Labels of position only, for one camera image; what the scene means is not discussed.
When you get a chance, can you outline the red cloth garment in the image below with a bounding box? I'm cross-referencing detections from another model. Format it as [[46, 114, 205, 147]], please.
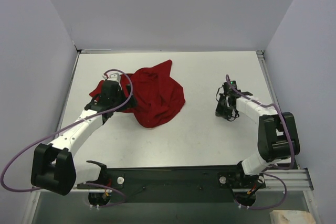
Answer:
[[89, 60, 186, 130]]

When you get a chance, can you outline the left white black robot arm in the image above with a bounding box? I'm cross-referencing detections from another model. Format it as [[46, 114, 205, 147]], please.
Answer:
[[31, 80, 136, 195]]

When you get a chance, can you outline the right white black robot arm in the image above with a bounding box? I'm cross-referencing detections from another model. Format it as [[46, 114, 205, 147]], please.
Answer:
[[215, 76, 300, 176]]

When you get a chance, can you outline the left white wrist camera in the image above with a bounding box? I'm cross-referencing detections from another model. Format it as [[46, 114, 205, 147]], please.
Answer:
[[102, 72, 121, 83]]

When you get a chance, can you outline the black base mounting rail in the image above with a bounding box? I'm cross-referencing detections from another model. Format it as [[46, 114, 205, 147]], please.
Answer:
[[78, 165, 266, 207]]

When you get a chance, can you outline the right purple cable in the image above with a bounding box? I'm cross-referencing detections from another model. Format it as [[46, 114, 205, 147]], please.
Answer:
[[225, 74, 296, 210]]

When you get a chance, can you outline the aluminium frame rail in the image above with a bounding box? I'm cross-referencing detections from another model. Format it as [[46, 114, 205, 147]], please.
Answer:
[[264, 168, 314, 191]]

